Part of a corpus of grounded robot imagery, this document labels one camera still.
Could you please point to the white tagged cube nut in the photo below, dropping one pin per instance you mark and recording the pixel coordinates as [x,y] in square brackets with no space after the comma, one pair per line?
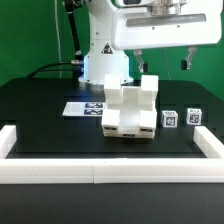
[169,119]

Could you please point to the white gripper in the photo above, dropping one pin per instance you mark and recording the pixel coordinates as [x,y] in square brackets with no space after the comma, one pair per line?
[137,28]

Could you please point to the white chair back frame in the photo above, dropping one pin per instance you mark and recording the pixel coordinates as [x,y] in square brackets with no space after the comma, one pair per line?
[142,96]

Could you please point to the white chair seat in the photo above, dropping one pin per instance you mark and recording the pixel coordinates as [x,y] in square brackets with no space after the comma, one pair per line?
[129,124]

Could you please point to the white U-shaped fence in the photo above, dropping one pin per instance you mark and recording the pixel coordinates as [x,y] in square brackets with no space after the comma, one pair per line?
[160,170]

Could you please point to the white tagged cube far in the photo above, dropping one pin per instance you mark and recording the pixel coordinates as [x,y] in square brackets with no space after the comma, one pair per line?
[194,116]

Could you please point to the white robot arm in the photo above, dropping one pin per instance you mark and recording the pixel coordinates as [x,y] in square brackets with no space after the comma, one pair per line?
[102,57]

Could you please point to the white marker base plate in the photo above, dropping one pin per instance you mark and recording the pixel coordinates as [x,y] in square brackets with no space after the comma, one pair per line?
[81,109]

